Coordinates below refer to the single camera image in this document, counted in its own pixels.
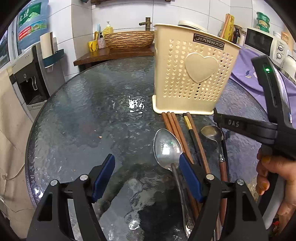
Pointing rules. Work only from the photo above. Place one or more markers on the woven pattern basin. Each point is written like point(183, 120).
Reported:
point(129, 40)

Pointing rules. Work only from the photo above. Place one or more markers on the yellow soap bottle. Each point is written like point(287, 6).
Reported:
point(108, 29)

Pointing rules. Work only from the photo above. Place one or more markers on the green stacked tins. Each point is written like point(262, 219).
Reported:
point(263, 15)

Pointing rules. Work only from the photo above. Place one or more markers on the light blue toothbrush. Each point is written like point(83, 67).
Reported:
point(98, 27)

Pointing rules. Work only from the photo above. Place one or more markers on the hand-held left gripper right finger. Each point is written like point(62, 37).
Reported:
point(190, 178)

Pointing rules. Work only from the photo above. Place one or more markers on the purple floral cloth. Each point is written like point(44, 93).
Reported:
point(245, 74)

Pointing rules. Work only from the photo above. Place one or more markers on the yellow roll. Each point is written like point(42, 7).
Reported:
point(231, 27)

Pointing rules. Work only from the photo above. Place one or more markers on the blue water jug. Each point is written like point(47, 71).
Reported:
point(32, 25)

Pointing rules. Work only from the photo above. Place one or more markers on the patterned pump bottle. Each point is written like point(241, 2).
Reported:
point(101, 42)

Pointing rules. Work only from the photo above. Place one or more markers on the white microwave oven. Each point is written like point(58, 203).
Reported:
point(259, 42)

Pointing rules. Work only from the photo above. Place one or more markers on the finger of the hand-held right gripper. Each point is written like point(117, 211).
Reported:
point(240, 126)

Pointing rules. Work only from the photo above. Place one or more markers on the grey water dispenser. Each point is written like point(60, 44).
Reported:
point(25, 69)

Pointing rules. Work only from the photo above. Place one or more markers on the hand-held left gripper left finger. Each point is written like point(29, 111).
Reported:
point(105, 173)

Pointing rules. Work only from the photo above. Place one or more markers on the brown glass bottle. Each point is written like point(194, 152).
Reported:
point(236, 36)

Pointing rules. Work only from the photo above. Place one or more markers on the sliding window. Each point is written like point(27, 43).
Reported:
point(4, 51)

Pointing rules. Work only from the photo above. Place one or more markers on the brown and white rice cooker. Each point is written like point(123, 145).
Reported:
point(192, 25)

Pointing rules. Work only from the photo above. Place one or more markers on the person's right hand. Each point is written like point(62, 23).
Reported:
point(281, 171)

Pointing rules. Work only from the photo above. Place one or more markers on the beige cloth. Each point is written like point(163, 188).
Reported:
point(11, 127)

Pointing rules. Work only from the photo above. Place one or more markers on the white kettle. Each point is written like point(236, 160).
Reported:
point(290, 66)

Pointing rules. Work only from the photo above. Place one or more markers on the green instant noodle bowl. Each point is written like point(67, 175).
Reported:
point(262, 28)
point(263, 22)

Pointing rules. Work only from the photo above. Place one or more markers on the white paper cup dispenser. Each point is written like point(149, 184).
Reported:
point(46, 46)

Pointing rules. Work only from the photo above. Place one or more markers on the yellow mug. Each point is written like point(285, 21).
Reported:
point(93, 45)

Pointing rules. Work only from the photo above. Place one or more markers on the brass faucet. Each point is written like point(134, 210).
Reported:
point(148, 23)

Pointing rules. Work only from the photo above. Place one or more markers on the wooden counter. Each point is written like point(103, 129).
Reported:
point(92, 58)

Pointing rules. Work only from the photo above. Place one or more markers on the cream plastic utensil holder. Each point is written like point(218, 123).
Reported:
point(175, 69)

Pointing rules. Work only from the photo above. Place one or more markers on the black chopstick gold band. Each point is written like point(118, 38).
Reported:
point(192, 136)

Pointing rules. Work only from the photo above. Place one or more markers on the large metal spoon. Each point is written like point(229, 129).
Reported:
point(166, 148)

